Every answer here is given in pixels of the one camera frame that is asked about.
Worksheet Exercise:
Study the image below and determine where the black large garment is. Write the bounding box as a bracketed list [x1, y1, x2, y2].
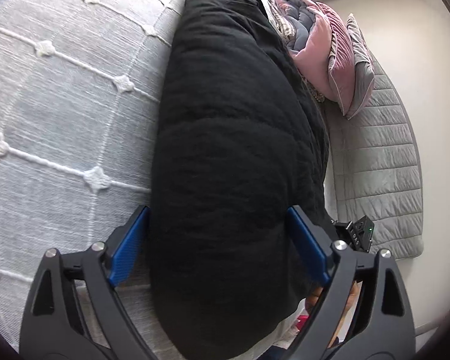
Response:
[147, 0, 333, 359]

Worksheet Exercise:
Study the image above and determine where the grey quilted headboard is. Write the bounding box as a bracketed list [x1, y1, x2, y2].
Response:
[321, 63, 424, 259]

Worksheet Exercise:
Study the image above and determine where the blue clothed knee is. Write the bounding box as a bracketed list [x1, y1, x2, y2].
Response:
[258, 345, 293, 360]

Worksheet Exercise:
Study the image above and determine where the grey pink pillow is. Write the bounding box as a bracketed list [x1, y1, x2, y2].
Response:
[346, 13, 376, 119]

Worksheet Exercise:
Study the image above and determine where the pink velvet pillow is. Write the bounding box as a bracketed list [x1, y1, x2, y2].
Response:
[318, 2, 355, 116]

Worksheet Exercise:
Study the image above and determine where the grey white bedspread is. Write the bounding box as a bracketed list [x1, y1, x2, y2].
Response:
[0, 0, 184, 351]

